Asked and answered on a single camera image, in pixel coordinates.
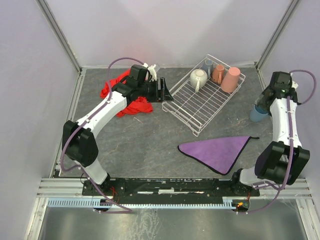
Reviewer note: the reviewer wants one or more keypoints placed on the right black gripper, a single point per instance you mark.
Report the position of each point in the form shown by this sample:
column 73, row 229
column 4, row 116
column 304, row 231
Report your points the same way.
column 261, row 102

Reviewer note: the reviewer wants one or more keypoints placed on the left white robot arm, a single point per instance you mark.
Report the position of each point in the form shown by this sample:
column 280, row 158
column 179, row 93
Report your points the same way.
column 79, row 137

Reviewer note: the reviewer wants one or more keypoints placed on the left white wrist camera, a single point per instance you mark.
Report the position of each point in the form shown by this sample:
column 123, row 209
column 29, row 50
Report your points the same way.
column 152, row 70

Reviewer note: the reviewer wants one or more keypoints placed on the pink plastic tumbler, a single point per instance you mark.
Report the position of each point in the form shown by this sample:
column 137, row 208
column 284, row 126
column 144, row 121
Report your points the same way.
column 230, row 80

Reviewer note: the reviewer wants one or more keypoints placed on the white wire dish rack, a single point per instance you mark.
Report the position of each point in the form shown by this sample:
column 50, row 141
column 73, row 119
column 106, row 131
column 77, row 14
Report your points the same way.
column 197, row 109

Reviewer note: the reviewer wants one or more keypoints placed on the black mounting base plate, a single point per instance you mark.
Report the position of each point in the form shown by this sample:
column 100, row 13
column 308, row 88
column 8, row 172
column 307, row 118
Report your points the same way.
column 161, row 191

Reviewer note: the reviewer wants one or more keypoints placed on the purple microfiber cloth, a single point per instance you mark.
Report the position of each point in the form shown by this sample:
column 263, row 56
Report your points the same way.
column 218, row 154

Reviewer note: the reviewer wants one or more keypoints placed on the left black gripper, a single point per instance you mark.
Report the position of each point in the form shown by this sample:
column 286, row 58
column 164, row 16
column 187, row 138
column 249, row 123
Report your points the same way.
column 161, row 89

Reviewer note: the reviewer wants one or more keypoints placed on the red crumpled cloth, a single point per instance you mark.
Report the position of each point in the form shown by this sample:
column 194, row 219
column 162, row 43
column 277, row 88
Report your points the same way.
column 140, row 105

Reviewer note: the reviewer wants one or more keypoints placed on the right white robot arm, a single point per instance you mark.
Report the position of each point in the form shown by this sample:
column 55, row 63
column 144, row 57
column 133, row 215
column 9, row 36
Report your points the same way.
column 281, row 163

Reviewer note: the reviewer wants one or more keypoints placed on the cream ceramic mug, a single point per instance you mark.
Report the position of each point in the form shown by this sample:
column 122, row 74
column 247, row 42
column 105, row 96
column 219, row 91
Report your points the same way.
column 198, row 78

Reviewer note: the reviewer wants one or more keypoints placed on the light blue ceramic mug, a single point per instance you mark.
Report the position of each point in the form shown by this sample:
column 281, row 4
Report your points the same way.
column 207, row 66

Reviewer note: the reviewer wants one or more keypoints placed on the blue plastic cup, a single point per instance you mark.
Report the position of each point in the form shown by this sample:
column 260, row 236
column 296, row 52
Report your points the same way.
column 257, row 114

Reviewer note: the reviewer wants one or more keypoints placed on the salmon pink ceramic mug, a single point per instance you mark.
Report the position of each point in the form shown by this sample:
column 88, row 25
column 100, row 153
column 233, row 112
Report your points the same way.
column 218, row 74

